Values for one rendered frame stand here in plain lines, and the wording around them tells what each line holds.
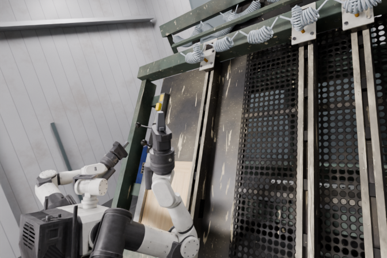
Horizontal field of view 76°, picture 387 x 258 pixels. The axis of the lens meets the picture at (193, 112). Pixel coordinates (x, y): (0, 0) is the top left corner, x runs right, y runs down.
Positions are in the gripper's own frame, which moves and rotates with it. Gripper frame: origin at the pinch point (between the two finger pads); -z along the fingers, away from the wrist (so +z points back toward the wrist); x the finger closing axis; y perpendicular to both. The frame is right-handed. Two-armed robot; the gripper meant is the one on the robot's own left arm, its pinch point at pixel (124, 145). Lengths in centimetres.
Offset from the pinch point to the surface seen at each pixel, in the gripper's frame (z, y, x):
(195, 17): -96, 26, -42
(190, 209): 21, 56, 25
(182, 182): 8.4, 44.2, 20.9
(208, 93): -29, 58, -10
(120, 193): 19.1, -7.7, 24.9
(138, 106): -32.3, -9.5, -9.6
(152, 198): 17.9, 22.1, 26.8
